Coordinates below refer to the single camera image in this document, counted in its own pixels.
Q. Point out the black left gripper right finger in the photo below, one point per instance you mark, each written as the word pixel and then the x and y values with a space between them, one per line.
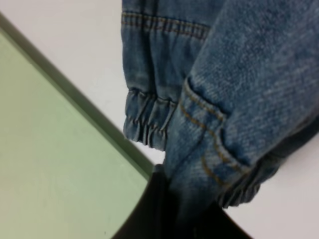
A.
pixel 224 224

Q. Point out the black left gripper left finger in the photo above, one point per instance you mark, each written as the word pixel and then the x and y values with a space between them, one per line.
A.
pixel 154 216

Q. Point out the children's blue denim shorts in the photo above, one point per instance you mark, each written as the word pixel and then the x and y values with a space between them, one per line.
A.
pixel 227 89

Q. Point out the light green plastic tray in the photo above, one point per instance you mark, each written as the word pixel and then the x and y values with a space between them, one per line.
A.
pixel 66 172

